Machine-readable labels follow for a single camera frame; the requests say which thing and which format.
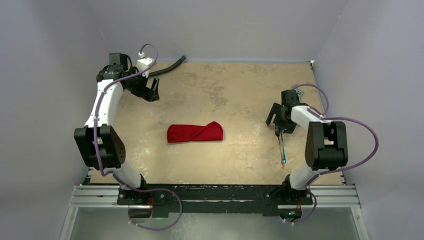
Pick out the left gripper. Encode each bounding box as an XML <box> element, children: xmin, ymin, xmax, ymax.
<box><xmin>125</xmin><ymin>67</ymin><xmax>159</xmax><ymax>102</ymax></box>

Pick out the gold fork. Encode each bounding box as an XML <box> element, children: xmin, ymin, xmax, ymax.
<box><xmin>274</xmin><ymin>125</ymin><xmax>285</xmax><ymax>169</ymax></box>

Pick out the red cloth napkin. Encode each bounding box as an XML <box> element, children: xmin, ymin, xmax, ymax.
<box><xmin>166</xmin><ymin>121</ymin><xmax>224</xmax><ymax>143</ymax></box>

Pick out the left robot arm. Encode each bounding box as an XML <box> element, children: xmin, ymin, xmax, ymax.
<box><xmin>73</xmin><ymin>51</ymin><xmax>160</xmax><ymax>205</ymax></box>

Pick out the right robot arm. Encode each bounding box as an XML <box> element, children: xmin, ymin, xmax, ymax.
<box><xmin>265</xmin><ymin>89</ymin><xmax>348</xmax><ymax>204</ymax></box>

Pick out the blue utensil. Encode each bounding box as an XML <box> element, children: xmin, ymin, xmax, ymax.
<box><xmin>279</xmin><ymin>128</ymin><xmax>287</xmax><ymax>168</ymax></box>

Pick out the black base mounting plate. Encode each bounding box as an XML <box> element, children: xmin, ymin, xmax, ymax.
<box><xmin>117</xmin><ymin>183</ymin><xmax>314</xmax><ymax>218</ymax></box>

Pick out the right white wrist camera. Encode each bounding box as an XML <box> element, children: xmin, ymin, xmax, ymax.
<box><xmin>292</xmin><ymin>87</ymin><xmax>304</xmax><ymax>98</ymax></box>

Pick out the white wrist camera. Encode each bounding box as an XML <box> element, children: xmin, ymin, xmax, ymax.
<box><xmin>136</xmin><ymin>57</ymin><xmax>155</xmax><ymax>78</ymax></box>
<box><xmin>292</xmin><ymin>87</ymin><xmax>304</xmax><ymax>98</ymax></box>

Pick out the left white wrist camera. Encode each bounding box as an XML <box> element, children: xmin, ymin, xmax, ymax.
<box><xmin>136</xmin><ymin>57</ymin><xmax>155</xmax><ymax>78</ymax></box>

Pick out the black corrugated hose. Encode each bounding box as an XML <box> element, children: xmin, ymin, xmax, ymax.
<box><xmin>147</xmin><ymin>55</ymin><xmax>187</xmax><ymax>79</ymax></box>

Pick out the aluminium frame rail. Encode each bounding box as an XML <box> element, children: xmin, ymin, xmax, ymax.
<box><xmin>67</xmin><ymin>59</ymin><xmax>362</xmax><ymax>210</ymax></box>

